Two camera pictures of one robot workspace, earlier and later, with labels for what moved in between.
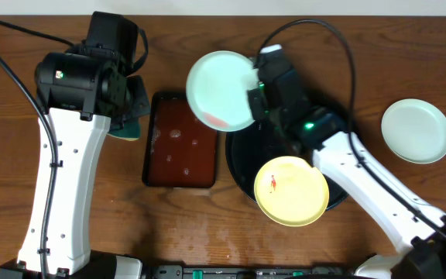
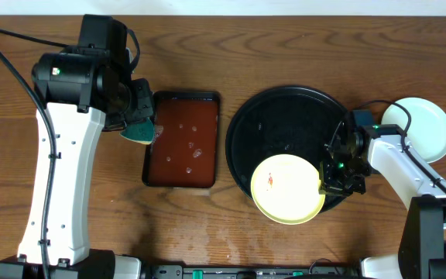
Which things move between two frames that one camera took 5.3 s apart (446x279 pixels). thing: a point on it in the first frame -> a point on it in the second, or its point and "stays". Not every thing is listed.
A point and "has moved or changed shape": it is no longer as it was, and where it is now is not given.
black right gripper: [252, 96] -> [329, 187]
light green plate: [217, 90] -> [430, 131]
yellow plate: [289, 192] stays
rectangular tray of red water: [180, 150] stays
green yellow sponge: [129, 132] has moved or changed shape
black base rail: [251, 273] stays
